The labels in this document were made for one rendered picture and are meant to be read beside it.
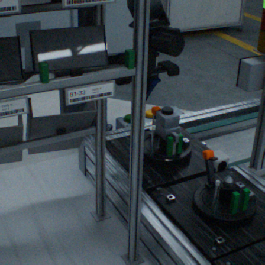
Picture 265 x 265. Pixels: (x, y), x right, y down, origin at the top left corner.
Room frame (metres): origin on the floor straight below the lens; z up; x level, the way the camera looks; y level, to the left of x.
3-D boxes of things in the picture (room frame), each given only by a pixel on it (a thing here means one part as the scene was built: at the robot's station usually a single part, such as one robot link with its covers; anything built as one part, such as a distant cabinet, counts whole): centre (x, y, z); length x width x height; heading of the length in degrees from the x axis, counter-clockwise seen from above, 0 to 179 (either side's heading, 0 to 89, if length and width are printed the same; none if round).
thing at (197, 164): (1.02, -0.08, 0.96); 0.24 x 0.24 x 0.02; 29
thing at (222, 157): (0.98, -0.22, 0.97); 0.05 x 0.05 x 0.04; 29
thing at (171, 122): (1.01, -0.09, 1.06); 0.08 x 0.04 x 0.07; 29
